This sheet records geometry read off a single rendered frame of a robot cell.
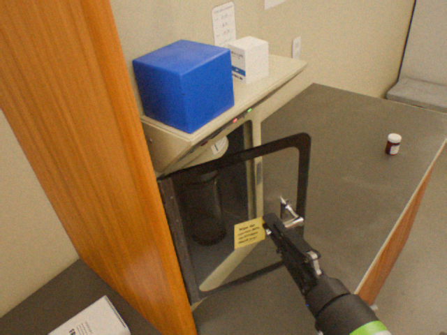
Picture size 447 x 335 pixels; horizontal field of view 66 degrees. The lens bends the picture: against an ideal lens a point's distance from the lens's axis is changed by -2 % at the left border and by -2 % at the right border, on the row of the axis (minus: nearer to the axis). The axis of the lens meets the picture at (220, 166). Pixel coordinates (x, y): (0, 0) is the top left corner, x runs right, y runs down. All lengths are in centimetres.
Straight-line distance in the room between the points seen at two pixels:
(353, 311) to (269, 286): 41
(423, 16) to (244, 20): 294
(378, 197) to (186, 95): 92
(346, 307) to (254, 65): 42
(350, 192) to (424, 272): 117
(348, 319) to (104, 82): 48
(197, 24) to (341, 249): 75
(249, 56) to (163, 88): 18
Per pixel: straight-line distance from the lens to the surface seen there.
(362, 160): 141
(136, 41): 53
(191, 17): 60
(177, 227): 70
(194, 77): 46
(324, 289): 64
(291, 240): 68
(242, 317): 94
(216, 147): 75
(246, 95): 57
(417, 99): 332
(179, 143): 50
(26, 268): 115
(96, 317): 98
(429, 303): 223
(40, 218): 108
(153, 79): 49
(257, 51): 61
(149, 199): 50
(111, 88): 41
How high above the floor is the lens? 176
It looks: 37 degrees down
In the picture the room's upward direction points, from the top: 7 degrees counter-clockwise
